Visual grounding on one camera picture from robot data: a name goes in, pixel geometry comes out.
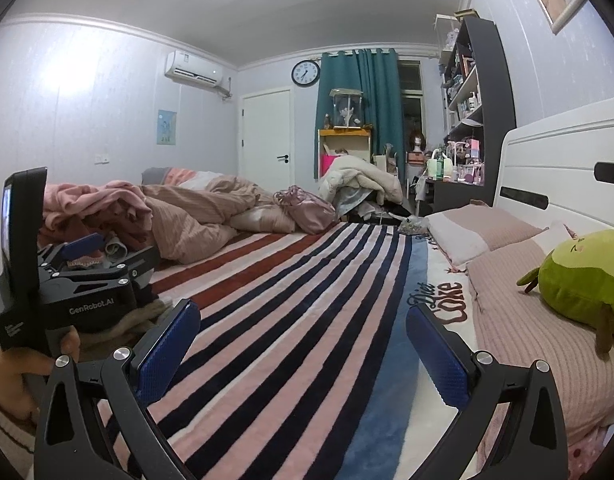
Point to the pink knitted near pillow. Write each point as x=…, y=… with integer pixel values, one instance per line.
x=519, y=329

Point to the person's left hand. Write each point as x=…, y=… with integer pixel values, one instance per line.
x=16, y=401

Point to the white air conditioner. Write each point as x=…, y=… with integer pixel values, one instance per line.
x=188, y=68

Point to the pink shopping bag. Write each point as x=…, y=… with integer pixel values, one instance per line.
x=326, y=161

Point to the white wall switch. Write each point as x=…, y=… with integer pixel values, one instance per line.
x=101, y=159

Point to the blue wall poster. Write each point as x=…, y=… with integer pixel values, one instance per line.
x=166, y=127

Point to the shiny pink bag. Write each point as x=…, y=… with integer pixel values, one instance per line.
x=312, y=214

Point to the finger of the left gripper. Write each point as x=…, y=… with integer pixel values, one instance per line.
x=85, y=246
x=144, y=260

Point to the dark bookshelf desk unit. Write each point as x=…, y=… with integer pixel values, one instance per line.
x=480, y=111

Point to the green plush toy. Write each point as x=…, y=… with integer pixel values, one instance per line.
x=576, y=280

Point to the pink crumpled clothes pile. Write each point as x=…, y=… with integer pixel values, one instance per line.
x=73, y=211

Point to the wig mannequin head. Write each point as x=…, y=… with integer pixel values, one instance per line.
x=417, y=147

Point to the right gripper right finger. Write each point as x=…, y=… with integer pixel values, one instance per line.
x=531, y=443

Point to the white door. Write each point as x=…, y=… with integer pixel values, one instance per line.
x=266, y=135

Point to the beige pink duvet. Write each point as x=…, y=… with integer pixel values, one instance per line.
x=194, y=219

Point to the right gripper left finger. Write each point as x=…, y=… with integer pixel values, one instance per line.
x=94, y=420

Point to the pink far pillow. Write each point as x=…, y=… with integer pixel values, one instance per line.
x=466, y=233

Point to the white bed headboard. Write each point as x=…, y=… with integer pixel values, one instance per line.
x=561, y=168

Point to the cream blanket pile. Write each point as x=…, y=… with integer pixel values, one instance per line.
x=349, y=171

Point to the round wall clock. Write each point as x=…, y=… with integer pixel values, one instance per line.
x=305, y=73

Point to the striped cola bed blanket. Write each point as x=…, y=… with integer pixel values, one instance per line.
x=302, y=368

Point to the yellow white shelf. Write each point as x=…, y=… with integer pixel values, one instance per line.
x=355, y=141

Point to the glass display case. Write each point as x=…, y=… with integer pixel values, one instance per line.
x=347, y=108

